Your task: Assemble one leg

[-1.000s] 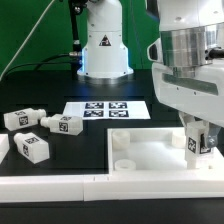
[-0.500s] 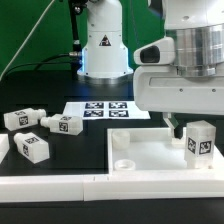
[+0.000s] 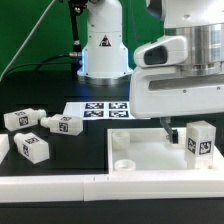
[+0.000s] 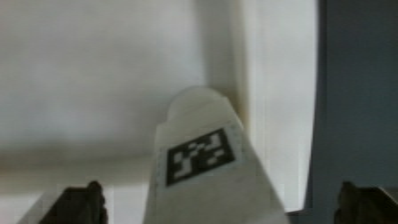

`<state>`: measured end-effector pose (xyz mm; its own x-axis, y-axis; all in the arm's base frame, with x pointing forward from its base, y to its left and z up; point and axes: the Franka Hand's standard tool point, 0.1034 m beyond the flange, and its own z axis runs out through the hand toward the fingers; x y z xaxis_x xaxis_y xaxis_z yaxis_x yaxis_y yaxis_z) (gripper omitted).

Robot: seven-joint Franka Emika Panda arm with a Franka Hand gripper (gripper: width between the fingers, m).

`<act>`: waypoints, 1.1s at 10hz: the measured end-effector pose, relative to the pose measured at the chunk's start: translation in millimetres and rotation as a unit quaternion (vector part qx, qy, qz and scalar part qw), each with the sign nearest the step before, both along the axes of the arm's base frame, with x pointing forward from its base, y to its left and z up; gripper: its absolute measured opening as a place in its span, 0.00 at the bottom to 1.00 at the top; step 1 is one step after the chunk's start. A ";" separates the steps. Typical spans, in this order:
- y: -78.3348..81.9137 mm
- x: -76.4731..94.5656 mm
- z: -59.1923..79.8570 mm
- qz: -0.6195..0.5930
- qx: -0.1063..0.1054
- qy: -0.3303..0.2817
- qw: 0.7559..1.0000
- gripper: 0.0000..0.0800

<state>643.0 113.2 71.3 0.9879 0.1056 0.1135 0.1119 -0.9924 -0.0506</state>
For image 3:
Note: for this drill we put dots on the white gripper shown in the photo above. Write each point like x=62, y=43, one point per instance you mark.
x=163, y=92

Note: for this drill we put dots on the white square table top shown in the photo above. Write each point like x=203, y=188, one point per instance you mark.
x=146, y=154

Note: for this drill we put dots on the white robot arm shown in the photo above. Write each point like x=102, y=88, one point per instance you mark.
x=201, y=22

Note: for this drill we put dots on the white U-shaped fence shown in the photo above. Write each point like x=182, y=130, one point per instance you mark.
x=100, y=187

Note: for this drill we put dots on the white marker tag sheet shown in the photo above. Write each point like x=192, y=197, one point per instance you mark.
x=115, y=110

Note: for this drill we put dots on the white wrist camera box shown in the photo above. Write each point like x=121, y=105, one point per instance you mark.
x=165, y=51

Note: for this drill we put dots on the black camera stand pole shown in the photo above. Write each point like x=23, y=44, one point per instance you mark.
x=76, y=8

